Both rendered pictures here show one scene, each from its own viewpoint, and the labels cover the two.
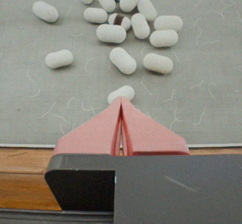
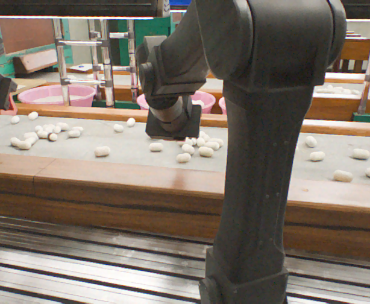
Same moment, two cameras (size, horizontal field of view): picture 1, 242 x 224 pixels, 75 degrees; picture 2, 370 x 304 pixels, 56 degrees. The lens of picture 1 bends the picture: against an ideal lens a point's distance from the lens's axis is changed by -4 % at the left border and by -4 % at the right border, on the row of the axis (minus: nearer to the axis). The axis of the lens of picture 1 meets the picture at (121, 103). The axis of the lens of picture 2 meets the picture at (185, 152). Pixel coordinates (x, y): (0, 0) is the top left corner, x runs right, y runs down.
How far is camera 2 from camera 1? 0.69 m
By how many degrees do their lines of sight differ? 53
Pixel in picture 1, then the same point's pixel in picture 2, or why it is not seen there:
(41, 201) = (135, 169)
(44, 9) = not seen: hidden behind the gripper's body
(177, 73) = (217, 157)
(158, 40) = (208, 144)
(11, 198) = (122, 168)
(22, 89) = (132, 155)
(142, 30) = (200, 141)
